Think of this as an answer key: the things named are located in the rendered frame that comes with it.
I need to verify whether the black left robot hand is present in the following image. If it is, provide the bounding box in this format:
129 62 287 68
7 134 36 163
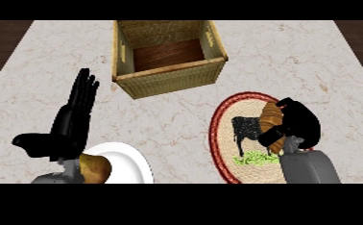
11 67 100 163

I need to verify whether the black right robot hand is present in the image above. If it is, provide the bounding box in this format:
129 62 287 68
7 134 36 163
256 97 321 150

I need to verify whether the brown croissant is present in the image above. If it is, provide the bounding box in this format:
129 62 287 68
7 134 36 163
258 101 287 155

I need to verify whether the round woven cow placemat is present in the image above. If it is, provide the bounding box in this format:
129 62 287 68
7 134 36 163
208 90 317 185

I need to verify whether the rectangular wicker basket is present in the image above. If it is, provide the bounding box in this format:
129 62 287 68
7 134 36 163
110 20 230 100

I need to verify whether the brown potato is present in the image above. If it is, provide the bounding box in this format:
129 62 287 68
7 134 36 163
78 153 113 185

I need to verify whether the white round plate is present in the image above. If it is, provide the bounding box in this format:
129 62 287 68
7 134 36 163
82 141 154 185

